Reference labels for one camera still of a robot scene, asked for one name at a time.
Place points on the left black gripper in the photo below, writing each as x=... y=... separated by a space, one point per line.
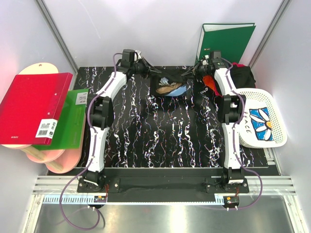
x=145 y=67

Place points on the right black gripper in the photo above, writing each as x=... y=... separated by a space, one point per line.
x=196 y=68

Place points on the black t shirt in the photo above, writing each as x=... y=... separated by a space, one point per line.
x=168 y=83

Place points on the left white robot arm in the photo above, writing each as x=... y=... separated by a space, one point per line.
x=100 y=114

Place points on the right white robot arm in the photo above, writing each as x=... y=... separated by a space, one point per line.
x=230 y=112

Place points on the folded dark shirts pile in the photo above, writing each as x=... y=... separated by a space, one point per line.
x=242 y=77

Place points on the orange garment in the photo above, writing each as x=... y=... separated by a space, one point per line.
x=210 y=83

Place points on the green lever arch binder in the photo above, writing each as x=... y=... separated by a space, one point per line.
x=230 y=39

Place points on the black marbled table mat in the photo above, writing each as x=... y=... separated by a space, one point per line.
x=153 y=132

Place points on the white plastic laundry basket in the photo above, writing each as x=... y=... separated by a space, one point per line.
x=258 y=98

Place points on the white printed t shirt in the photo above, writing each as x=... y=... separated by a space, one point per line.
x=256 y=126

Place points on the green plastic folder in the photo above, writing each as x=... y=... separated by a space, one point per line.
x=68 y=132

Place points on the red ring binder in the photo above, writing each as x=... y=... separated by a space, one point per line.
x=30 y=110

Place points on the aluminium frame profile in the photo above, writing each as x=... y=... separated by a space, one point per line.
x=270 y=185

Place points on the white slotted cable duct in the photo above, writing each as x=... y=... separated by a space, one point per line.
x=74 y=199

